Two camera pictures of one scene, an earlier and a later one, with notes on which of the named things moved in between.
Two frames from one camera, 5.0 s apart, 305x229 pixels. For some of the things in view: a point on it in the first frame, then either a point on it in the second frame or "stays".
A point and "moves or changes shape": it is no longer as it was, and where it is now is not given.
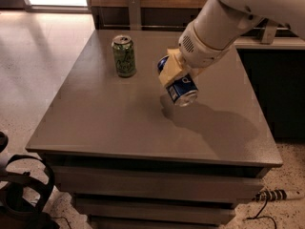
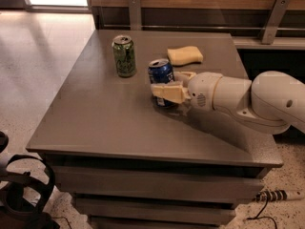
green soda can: [125, 55] stays
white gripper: [199, 52] -> [202, 89]
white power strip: [270, 196] stays
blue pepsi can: [182, 91] moves or changes shape
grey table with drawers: [131, 159] stays
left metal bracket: [134, 12] stays
